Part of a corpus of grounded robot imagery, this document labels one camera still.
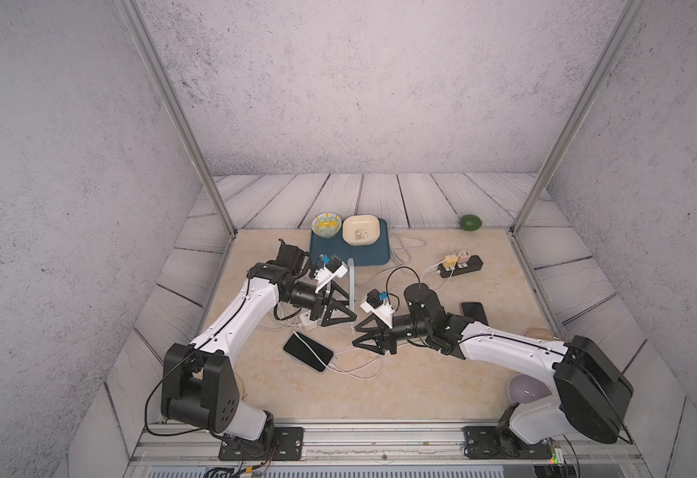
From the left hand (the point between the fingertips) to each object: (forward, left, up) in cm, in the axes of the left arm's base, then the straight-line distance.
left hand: (353, 310), depth 72 cm
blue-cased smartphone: (-1, 0, +6) cm, 6 cm away
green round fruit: (+49, -47, -18) cm, 70 cm away
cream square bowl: (+47, -3, -19) cm, 51 cm away
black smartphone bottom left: (+2, +17, -23) cm, 29 cm away
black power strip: (+30, -44, -20) cm, 57 cm away
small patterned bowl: (+49, +10, -18) cm, 54 cm away
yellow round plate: (-11, +31, -22) cm, 39 cm away
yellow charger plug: (+26, -33, -14) cm, 44 cm away
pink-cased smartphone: (+12, -39, -22) cm, 46 cm away
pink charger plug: (+28, -38, -15) cm, 50 cm away
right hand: (-5, -1, -5) cm, 7 cm away
